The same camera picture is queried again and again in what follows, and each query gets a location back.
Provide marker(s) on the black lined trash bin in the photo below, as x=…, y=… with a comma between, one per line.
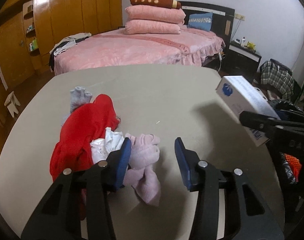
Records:
x=286, y=148

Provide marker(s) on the pink sock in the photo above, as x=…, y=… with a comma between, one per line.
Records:
x=140, y=174

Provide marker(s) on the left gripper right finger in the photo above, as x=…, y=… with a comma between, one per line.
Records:
x=247, y=216

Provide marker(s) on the lower pink pillow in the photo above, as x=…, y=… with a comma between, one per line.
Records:
x=150, y=27

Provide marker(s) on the clothes pile on bed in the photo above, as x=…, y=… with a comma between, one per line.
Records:
x=65, y=44

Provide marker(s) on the grey sock pair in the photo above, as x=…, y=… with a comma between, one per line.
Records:
x=78, y=97

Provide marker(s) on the upper pink pillow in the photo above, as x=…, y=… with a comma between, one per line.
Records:
x=147, y=12

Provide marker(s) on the wooden wardrobe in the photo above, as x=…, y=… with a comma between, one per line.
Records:
x=29, y=29

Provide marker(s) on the small white wooden stool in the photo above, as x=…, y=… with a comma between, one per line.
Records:
x=11, y=103

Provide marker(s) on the white cloth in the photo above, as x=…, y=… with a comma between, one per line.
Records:
x=102, y=147

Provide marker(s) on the yellow plush toy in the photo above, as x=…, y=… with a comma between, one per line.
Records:
x=251, y=46

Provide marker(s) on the orange foam mesh sheet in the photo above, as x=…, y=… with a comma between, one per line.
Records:
x=294, y=164

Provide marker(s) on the white blue cardboard box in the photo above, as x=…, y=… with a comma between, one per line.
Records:
x=240, y=95

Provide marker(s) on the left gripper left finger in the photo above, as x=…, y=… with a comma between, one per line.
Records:
x=57, y=215

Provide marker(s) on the brown dotted bolster pillow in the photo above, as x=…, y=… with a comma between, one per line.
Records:
x=169, y=4

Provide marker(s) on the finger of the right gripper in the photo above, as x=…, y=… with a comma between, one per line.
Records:
x=267, y=123
x=288, y=115

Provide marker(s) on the pink pillow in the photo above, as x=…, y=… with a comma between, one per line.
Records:
x=150, y=27
x=147, y=12

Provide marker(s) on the blue cushion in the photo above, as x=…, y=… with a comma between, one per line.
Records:
x=200, y=21

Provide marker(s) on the red knit garment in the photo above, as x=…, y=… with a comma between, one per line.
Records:
x=85, y=124

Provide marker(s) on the black bed headboard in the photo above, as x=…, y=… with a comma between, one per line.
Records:
x=222, y=18

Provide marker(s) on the wall power socket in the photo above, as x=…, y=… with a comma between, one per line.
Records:
x=240, y=17

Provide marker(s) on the pink covered bed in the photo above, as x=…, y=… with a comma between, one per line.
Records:
x=191, y=47

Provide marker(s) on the plaid cloth covered chair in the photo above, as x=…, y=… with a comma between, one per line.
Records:
x=275, y=75

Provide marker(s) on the black white nightstand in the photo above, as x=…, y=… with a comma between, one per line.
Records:
x=240, y=61

